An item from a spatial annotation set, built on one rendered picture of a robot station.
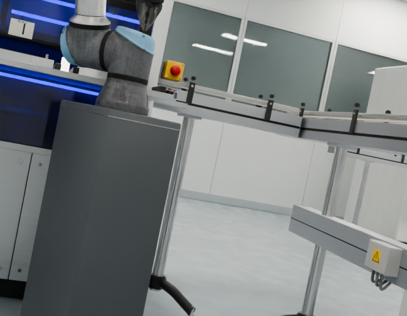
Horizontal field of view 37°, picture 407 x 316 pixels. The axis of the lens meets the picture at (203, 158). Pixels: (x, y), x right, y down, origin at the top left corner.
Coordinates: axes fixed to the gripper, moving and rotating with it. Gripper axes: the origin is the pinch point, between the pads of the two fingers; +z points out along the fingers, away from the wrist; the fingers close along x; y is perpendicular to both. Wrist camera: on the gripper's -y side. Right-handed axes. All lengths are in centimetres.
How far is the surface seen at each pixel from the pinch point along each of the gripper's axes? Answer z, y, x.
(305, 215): 57, -19, 85
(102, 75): 19.5, 1.5, -11.2
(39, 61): 19.5, 1.0, -32.3
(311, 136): 24, -23, 83
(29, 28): 6.7, -25.0, -37.5
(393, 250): 56, 51, 80
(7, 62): 22.7, 14.7, -41.5
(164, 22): -7.7, -23.9, 11.4
